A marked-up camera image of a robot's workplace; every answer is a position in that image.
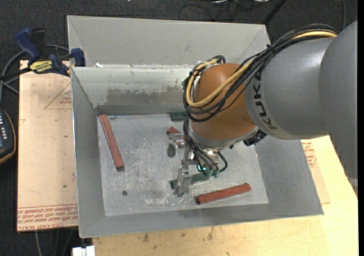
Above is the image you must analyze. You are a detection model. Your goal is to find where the grey metal bin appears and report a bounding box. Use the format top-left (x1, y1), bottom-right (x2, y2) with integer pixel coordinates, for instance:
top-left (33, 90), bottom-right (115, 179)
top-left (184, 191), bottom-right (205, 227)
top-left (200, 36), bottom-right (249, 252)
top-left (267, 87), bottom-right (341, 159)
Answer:
top-left (67, 15), bottom-right (325, 239)

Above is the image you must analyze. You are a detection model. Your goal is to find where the dark green flat block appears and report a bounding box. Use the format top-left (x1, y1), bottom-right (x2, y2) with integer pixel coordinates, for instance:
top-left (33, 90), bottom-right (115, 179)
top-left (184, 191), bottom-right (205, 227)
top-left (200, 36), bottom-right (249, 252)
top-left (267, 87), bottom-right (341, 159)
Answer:
top-left (169, 174), bottom-right (213, 191)
top-left (169, 110), bottom-right (190, 121)

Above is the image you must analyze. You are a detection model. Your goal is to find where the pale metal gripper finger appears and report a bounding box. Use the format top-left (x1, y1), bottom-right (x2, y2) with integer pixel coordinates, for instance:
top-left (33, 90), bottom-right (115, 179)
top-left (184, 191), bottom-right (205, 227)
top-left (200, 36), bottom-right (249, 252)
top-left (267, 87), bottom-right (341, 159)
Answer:
top-left (172, 164), bottom-right (192, 197)
top-left (167, 134), bottom-right (187, 158)

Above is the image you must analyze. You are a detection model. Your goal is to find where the brown cardboard board, red print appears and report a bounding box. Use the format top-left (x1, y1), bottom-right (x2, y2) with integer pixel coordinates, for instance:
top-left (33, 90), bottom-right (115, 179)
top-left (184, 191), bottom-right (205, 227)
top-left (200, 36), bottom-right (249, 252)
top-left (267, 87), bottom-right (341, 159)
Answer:
top-left (16, 60), bottom-right (332, 233)

